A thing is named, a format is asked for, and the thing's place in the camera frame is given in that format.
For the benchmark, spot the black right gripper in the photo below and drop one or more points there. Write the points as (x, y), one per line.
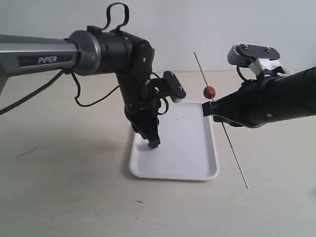
(255, 104)

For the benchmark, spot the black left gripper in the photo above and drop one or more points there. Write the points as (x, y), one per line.
(143, 116)

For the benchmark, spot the thin metal skewer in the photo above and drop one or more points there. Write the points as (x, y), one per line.
(223, 126)

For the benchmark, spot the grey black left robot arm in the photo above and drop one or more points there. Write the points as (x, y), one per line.
(92, 52)

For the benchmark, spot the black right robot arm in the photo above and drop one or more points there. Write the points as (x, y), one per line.
(305, 90)

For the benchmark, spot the white rectangular plastic tray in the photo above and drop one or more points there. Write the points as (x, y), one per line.
(187, 150)

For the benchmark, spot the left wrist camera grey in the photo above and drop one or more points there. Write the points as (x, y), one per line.
(172, 87)

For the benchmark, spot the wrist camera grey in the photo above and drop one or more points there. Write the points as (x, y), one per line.
(172, 87)
(245, 54)

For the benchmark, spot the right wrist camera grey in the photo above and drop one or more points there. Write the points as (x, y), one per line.
(245, 54)

